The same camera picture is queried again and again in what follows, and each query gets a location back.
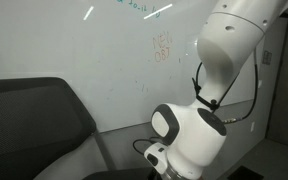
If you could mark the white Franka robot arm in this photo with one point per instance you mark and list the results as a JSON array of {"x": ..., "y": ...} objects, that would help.
[{"x": 230, "y": 43}]

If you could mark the black mesh chair backrest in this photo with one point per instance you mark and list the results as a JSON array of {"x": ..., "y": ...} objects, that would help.
[{"x": 27, "y": 126}]

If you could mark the black floor box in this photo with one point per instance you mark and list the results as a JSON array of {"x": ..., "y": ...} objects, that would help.
[{"x": 245, "y": 174}]

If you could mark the large wall whiteboard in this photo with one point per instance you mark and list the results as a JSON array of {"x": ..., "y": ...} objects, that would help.
[{"x": 67, "y": 50}]

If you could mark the white wall outlet plate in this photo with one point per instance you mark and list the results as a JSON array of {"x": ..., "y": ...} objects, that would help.
[
  {"x": 252, "y": 126},
  {"x": 260, "y": 84}
]

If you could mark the dark wall switch panel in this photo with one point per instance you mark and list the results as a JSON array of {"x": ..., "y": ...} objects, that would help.
[{"x": 267, "y": 57}]

